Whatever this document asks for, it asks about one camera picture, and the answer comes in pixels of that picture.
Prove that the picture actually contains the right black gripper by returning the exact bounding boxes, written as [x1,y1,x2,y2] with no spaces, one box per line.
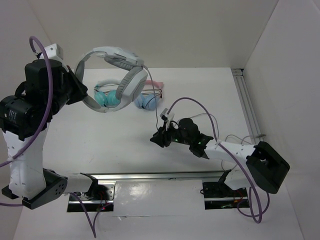
[149,120,192,148]

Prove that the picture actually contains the white grey headphones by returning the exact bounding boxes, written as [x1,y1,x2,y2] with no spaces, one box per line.
[74,46,148,113]

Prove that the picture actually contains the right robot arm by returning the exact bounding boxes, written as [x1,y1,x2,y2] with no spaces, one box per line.
[150,118,290,196]

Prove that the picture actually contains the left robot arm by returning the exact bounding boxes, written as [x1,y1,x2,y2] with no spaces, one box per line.
[0,59,104,210]

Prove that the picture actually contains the teal cat-ear headphones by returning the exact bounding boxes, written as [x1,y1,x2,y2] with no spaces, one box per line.
[93,79,121,108]

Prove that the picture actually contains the pink blue cat-ear headphones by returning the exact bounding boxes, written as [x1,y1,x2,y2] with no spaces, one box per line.
[133,80,164,111]

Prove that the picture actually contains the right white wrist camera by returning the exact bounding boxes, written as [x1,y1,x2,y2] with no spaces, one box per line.
[160,108,175,126]

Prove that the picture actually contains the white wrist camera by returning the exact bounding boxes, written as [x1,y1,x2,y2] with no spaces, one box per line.
[160,108,175,126]
[44,43,64,62]

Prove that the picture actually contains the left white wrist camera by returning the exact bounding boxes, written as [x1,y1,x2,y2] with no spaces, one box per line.
[44,43,64,62]

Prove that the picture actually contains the aluminium front rail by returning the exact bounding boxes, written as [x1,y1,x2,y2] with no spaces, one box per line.
[88,170,231,182]

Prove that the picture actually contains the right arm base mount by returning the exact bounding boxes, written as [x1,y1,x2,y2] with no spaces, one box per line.
[199,171,250,210]

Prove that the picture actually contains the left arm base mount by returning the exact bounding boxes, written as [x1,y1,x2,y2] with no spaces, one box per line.
[63,179,116,213]

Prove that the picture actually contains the aluminium side rail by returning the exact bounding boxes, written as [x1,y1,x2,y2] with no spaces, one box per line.
[231,68,265,139]

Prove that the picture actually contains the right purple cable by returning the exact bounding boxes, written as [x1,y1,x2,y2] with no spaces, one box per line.
[166,96,270,224]

